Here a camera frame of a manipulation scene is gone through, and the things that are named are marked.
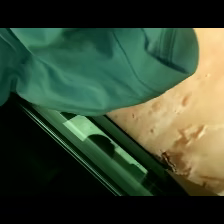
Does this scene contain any light blue shirt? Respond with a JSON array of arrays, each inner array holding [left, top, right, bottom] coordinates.
[[0, 27, 200, 117]]

